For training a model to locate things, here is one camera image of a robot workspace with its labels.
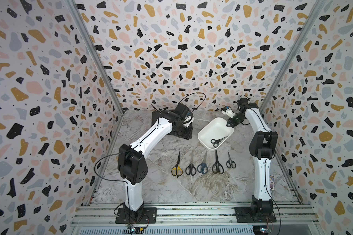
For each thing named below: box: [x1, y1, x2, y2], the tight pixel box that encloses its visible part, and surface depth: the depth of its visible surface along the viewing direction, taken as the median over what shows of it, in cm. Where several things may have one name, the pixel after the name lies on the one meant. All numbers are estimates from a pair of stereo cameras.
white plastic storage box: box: [197, 117, 235, 151], surface depth 105 cm
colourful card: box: [269, 174, 275, 191], surface depth 85 cm
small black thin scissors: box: [226, 151, 237, 169], surface depth 94 cm
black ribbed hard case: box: [151, 109, 194, 141], surface depth 65 cm
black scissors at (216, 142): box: [210, 135, 229, 148], surface depth 103 cm
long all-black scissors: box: [211, 149, 225, 175], surface depth 93 cm
